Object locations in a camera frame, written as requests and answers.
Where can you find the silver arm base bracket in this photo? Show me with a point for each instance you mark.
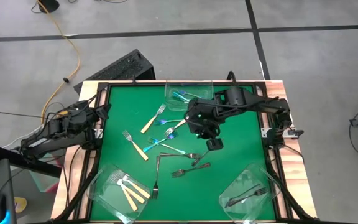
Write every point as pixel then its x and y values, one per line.
pixel 294 133
pixel 98 133

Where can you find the green felt mat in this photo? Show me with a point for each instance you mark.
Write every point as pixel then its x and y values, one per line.
pixel 129 102

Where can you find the thin black fork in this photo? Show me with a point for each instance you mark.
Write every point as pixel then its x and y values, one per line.
pixel 244 193

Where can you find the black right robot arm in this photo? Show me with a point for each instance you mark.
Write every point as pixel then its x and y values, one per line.
pixel 259 101

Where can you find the clear plastic bin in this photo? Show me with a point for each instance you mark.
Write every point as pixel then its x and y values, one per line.
pixel 253 177
pixel 104 199
pixel 171 105

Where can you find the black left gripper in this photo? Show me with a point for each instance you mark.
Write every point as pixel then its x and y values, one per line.
pixel 92 118

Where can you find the black round stand base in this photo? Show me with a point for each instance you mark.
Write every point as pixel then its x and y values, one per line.
pixel 49 4

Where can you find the iridescent blue fork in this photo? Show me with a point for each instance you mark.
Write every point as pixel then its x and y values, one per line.
pixel 188 93
pixel 176 150
pixel 166 121
pixel 179 96
pixel 154 145

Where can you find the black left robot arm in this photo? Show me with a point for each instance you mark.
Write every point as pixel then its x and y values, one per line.
pixel 51 141

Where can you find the green and pink box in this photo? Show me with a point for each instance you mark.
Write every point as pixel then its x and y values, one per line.
pixel 43 182

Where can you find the black metal table frame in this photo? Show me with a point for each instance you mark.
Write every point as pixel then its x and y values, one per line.
pixel 135 84

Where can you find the yellow round sticker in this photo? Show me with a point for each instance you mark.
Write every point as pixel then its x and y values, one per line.
pixel 20 205

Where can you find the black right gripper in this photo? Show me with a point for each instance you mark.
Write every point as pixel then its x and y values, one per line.
pixel 204 119

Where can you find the black desk beam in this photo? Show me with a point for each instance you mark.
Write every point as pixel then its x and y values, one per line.
pixel 26 161

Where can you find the black arched frame mount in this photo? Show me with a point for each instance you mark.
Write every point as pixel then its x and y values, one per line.
pixel 231 76
pixel 134 80

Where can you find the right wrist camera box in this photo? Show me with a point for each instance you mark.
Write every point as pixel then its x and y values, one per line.
pixel 214 145

